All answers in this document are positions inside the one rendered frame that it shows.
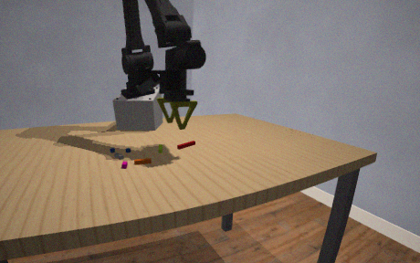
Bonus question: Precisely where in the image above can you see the grey rectangular bar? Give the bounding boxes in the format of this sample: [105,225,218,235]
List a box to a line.
[114,153,124,160]

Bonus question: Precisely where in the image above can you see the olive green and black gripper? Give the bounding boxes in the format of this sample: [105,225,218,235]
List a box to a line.
[157,69,197,130]

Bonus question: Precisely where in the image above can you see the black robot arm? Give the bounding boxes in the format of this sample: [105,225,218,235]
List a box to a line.
[121,0,206,100]

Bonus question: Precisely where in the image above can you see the red rod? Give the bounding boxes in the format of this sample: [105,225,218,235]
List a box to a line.
[177,141,195,149]

